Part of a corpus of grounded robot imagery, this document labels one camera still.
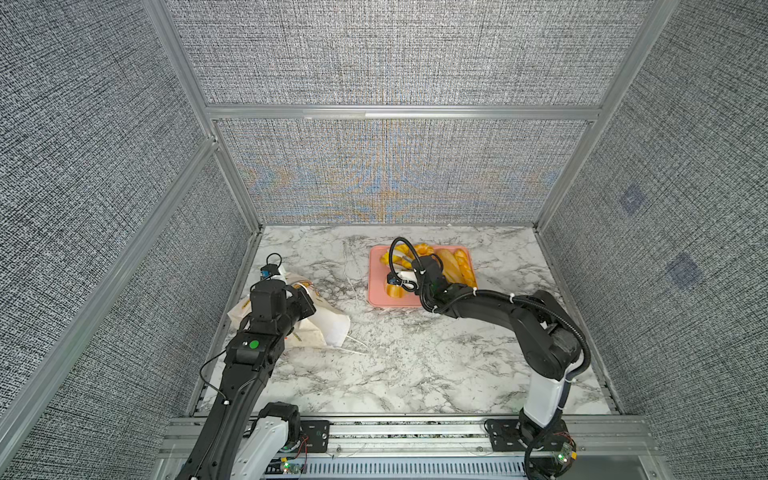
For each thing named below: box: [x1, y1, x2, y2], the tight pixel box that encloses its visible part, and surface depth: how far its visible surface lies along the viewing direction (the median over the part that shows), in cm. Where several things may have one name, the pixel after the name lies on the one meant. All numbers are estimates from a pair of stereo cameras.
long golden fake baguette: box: [434, 248, 463, 284], surface depth 103 cm
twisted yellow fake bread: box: [455, 248, 478, 288], surface depth 105 cm
